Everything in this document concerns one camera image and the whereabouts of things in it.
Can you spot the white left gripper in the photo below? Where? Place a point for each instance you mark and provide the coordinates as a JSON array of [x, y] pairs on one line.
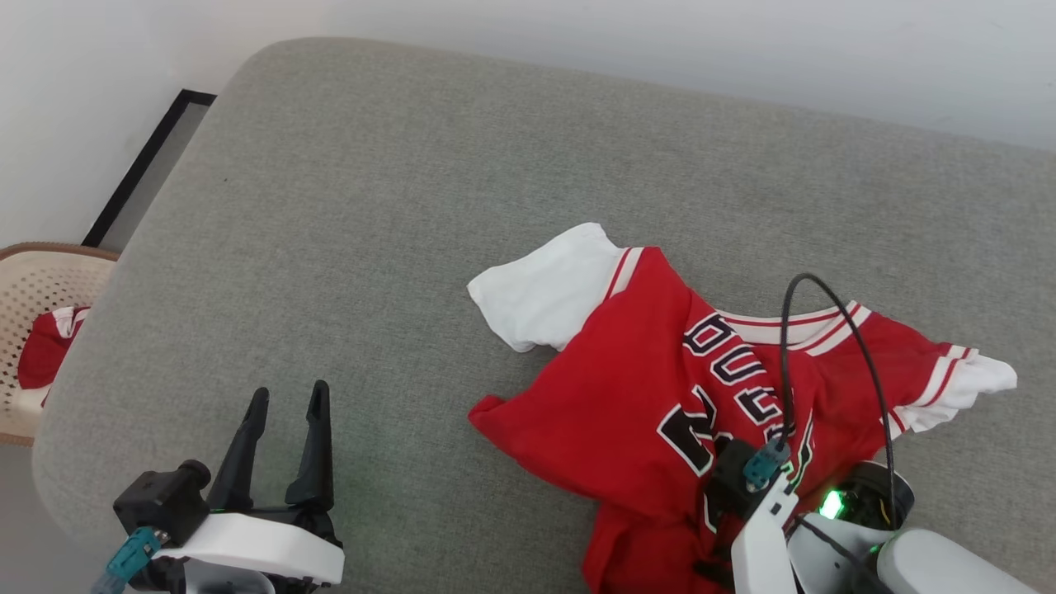
[[247, 544]]

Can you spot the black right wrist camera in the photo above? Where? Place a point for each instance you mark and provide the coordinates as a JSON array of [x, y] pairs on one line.
[[730, 478]]

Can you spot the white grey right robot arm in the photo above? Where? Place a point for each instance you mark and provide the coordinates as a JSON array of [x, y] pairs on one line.
[[932, 565]]

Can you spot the red basketball jersey white sleeves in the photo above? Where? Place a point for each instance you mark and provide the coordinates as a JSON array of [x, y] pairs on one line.
[[635, 396]]

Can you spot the black framed floor panel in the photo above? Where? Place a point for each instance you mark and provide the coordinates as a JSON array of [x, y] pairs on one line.
[[144, 177]]

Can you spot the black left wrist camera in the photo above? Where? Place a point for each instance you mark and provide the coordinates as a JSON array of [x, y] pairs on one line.
[[161, 499]]

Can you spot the beige perforated laundry basket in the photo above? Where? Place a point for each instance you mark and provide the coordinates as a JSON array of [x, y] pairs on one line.
[[41, 276]]

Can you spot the teal camera connector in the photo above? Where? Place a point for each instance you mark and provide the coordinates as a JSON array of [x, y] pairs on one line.
[[765, 464], [132, 557]]

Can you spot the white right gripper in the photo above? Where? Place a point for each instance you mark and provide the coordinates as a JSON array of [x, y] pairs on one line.
[[763, 553]]

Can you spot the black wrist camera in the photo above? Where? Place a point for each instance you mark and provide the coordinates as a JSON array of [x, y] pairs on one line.
[[161, 499], [730, 478]]

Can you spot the teal right camera connector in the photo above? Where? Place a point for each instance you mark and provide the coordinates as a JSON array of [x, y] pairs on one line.
[[765, 464]]

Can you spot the red garment in basket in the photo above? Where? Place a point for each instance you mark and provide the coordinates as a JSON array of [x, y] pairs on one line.
[[45, 351]]

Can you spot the teal left camera connector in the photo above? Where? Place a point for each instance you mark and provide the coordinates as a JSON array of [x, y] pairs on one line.
[[132, 557]]

